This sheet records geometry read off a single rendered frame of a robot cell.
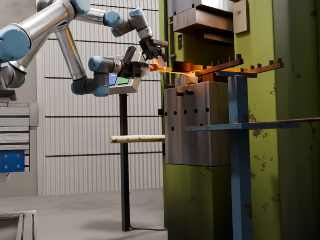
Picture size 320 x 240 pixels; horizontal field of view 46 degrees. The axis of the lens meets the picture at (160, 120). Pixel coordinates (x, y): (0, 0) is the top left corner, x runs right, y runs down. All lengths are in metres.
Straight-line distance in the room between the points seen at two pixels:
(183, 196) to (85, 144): 2.51
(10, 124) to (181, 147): 0.99
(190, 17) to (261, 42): 0.45
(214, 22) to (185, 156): 0.82
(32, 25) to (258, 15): 1.15
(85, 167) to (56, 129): 0.55
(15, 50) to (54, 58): 3.10
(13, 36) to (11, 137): 0.38
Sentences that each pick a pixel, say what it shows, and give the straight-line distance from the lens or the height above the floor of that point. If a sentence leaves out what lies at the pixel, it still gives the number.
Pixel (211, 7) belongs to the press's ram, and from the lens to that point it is 2.26.
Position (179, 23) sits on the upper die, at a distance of 2.31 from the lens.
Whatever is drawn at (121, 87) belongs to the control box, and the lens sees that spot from 2.43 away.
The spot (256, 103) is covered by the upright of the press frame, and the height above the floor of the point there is 0.79.
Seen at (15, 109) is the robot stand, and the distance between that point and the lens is 1.54.
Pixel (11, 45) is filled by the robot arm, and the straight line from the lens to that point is 1.47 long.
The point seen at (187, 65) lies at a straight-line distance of 1.67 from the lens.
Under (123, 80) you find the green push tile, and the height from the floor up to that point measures 1.00.
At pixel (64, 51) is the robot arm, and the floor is 1.05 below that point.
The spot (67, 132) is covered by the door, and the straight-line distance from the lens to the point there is 4.48.
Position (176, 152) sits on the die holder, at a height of 0.54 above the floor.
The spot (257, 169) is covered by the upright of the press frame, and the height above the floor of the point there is 0.45.
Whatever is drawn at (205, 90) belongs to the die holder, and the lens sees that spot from 2.00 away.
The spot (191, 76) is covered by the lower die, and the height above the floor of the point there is 0.97.
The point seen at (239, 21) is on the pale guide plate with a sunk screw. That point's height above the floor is 1.24.
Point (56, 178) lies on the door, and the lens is 4.49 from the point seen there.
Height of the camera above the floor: 0.63
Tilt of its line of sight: 3 degrees up
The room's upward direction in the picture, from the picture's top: 1 degrees counter-clockwise
